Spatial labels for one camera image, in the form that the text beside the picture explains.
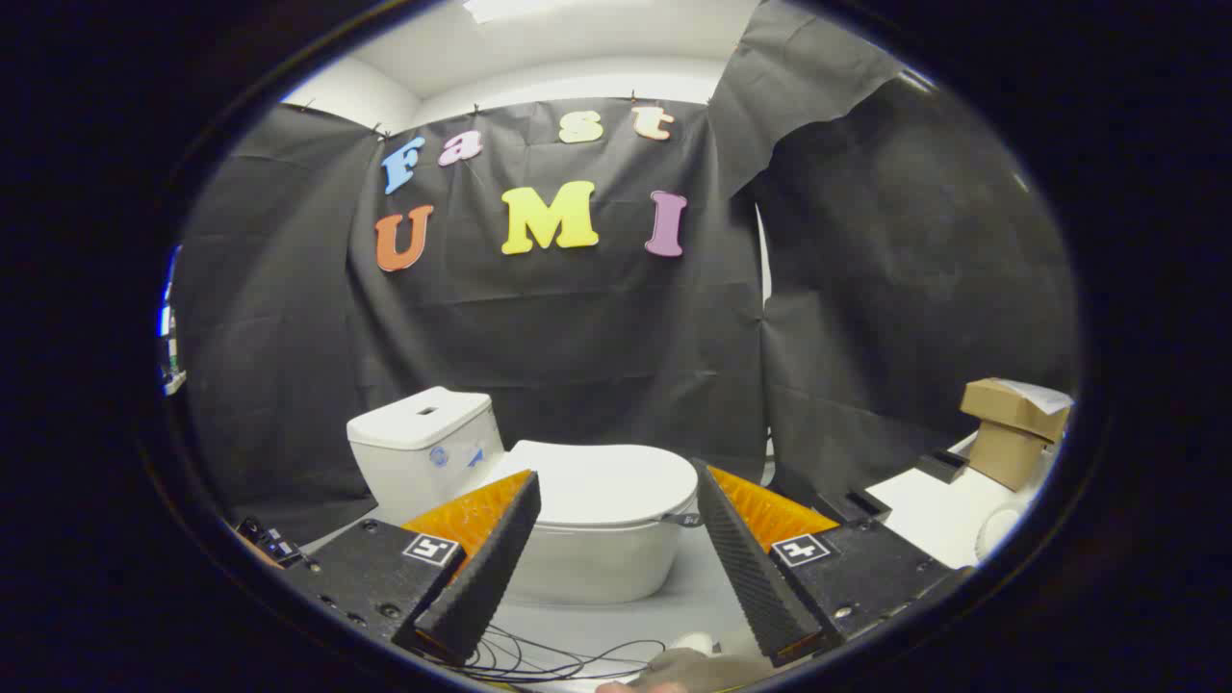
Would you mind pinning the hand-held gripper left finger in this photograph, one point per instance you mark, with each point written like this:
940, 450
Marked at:
481, 577

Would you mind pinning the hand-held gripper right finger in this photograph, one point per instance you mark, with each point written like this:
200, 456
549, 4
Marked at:
756, 577

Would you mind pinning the dark lid pull tab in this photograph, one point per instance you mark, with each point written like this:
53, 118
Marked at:
685, 521

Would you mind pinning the white toilet lid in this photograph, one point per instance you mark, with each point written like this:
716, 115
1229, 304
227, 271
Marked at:
606, 481

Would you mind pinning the white ceramic toilet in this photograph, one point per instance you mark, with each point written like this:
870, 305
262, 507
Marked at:
423, 452

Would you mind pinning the person's white shoe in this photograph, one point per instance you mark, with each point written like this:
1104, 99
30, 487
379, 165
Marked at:
693, 643

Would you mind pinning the person's trouser leg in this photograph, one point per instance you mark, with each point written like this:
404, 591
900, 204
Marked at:
703, 672

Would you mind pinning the flat black box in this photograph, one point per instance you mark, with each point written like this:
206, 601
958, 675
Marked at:
852, 505
941, 465

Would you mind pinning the small black electronic device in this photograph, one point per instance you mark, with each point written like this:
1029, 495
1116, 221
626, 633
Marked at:
274, 544

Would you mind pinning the white paper roll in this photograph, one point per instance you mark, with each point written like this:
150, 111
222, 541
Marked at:
999, 529

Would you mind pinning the black backdrop cloth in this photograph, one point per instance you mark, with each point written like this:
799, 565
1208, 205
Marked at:
577, 337

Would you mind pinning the plain brown cardboard box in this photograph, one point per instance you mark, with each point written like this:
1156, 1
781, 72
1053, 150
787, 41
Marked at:
1006, 457

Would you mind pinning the cardboard box with white label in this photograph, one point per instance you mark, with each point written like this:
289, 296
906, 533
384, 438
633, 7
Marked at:
1011, 404

